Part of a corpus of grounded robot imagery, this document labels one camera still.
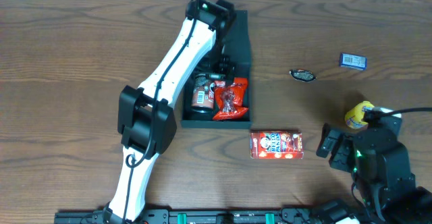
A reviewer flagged black gift box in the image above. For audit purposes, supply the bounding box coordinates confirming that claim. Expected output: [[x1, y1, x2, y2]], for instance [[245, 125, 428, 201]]
[[180, 10, 252, 130]]

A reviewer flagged yellow Mentos bottle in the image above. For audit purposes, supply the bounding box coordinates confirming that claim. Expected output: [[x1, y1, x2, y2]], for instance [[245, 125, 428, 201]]
[[344, 101, 374, 130]]

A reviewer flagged orange Hacks candy bag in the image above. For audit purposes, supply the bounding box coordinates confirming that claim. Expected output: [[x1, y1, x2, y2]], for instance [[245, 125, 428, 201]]
[[213, 78, 248, 121]]

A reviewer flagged red Pringles can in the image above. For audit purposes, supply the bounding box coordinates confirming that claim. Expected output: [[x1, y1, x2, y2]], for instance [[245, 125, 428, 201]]
[[191, 74, 215, 113]]

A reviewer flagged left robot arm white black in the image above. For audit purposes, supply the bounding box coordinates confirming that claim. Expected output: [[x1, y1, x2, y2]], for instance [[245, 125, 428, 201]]
[[103, 0, 236, 223]]

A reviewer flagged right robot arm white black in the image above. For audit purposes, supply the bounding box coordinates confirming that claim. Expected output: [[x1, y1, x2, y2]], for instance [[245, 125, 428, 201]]
[[316, 116, 431, 223]]

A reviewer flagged red Hello Panda box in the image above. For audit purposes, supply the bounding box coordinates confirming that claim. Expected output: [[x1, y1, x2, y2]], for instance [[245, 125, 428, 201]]
[[250, 130, 304, 159]]

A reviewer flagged small dark snack wrapper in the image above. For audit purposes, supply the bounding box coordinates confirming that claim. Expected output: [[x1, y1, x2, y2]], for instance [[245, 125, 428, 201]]
[[290, 69, 317, 82]]

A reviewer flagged small blue barcode box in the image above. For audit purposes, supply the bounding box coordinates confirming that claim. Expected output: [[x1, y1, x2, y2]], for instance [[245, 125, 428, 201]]
[[339, 53, 367, 71]]

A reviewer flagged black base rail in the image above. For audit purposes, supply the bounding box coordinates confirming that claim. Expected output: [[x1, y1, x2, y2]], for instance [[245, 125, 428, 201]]
[[54, 208, 311, 224]]

